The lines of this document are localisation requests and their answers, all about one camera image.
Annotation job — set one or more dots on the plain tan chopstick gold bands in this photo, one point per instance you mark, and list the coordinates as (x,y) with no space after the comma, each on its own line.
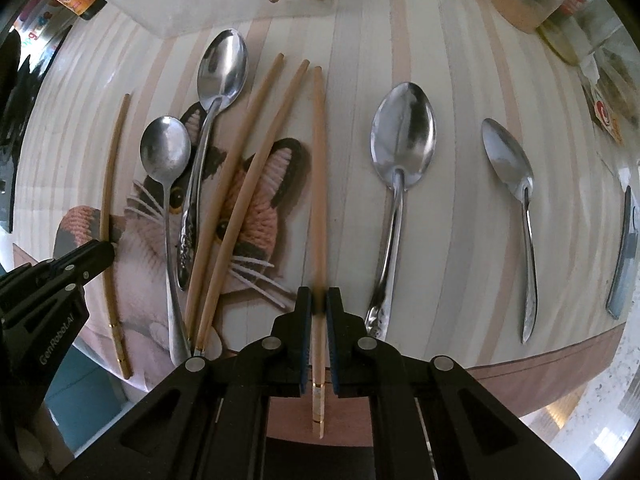
(240,135)
(318,185)
(106,200)
(270,135)

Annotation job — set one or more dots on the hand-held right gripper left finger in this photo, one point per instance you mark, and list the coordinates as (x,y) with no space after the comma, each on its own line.
(303,340)

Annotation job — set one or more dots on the medium steel spoon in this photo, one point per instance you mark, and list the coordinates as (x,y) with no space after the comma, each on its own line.
(507,160)

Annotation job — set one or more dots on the small round-bowl steel spoon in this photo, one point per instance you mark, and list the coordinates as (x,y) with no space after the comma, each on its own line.
(165,150)

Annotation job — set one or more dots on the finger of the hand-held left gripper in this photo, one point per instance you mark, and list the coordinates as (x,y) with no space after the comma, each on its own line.
(92,257)

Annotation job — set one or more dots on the packet with red logo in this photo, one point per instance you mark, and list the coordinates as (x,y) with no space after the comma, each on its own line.
(607,115)

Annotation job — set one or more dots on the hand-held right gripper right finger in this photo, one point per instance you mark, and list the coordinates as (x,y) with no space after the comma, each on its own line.
(335,340)

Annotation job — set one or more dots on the striped cat print tablecloth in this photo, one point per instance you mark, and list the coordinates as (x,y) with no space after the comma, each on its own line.
(350,110)

